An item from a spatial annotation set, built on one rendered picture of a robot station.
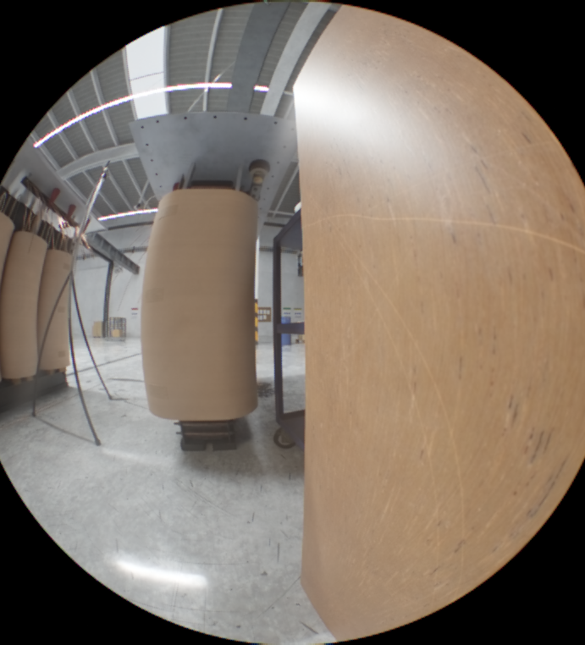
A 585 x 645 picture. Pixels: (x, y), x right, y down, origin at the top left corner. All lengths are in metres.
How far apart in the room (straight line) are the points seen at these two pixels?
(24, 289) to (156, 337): 1.31
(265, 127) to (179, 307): 0.81
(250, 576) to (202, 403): 0.55
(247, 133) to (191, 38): 9.45
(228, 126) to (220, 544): 1.38
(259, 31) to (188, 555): 4.75
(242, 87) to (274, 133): 3.56
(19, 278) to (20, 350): 0.45
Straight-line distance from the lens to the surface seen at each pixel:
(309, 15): 7.85
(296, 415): 0.88
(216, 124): 0.98
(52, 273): 2.00
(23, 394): 1.95
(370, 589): 0.17
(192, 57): 10.35
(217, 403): 0.69
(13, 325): 1.73
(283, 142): 1.01
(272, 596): 0.53
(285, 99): 10.17
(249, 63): 4.34
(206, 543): 0.61
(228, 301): 0.65
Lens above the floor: 0.52
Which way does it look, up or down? 2 degrees up
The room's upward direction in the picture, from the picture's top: 1 degrees counter-clockwise
